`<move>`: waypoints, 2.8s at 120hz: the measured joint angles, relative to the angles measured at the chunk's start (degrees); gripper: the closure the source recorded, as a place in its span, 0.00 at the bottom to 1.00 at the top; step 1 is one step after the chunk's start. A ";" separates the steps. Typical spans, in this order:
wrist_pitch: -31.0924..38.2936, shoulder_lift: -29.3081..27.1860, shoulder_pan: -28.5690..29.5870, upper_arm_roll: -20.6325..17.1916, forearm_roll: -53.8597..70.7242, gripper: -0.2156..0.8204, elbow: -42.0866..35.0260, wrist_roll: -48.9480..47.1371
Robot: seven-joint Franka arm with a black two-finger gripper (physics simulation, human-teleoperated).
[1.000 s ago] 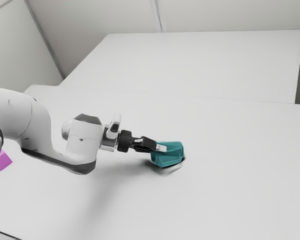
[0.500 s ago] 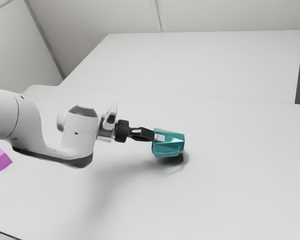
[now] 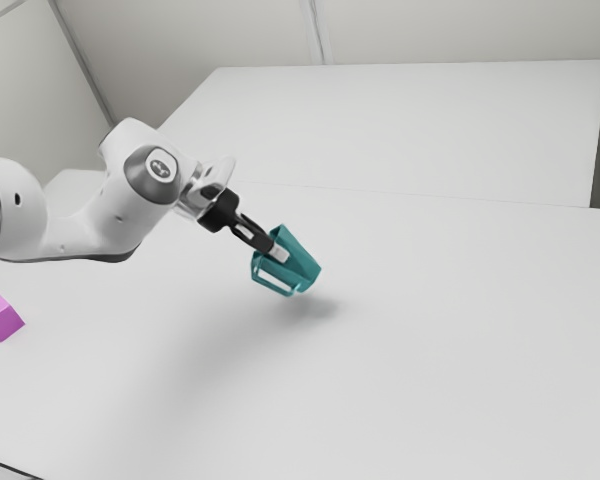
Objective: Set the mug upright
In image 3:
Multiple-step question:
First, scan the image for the purple cube block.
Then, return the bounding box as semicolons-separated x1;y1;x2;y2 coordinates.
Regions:
0;293;26;343

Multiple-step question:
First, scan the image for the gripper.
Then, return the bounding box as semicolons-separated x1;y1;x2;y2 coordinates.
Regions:
197;188;291;265

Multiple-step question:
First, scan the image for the teal faceted mug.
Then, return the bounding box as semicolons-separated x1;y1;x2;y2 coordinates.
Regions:
250;224;323;297

